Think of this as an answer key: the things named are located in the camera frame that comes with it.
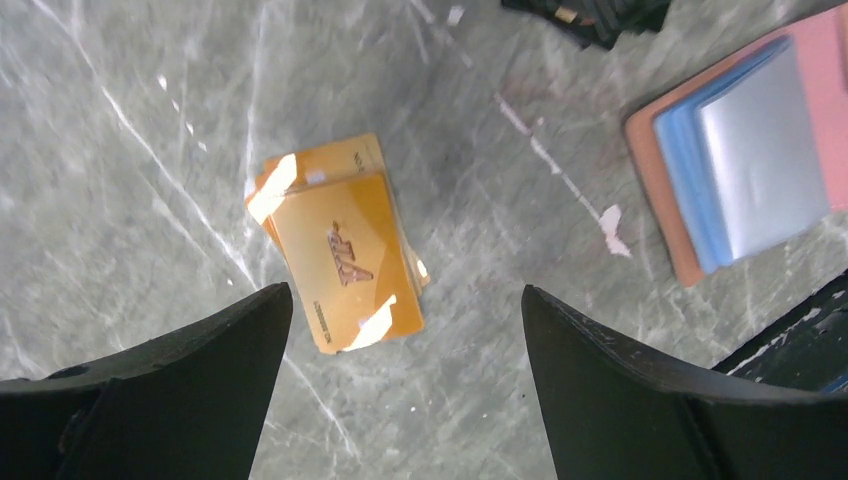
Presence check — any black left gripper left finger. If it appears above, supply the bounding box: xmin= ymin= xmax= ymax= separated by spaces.
xmin=1 ymin=283 xmax=293 ymax=479

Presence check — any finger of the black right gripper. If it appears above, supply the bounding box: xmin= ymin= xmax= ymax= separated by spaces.
xmin=713 ymin=273 xmax=847 ymax=393

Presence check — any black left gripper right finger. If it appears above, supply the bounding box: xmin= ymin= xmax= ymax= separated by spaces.
xmin=521 ymin=285 xmax=847 ymax=479

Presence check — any tan leather card holder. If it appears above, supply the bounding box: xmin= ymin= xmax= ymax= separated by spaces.
xmin=624 ymin=5 xmax=847 ymax=286

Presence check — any black card stack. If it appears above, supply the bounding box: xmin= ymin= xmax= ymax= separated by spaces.
xmin=500 ymin=0 xmax=671 ymax=51

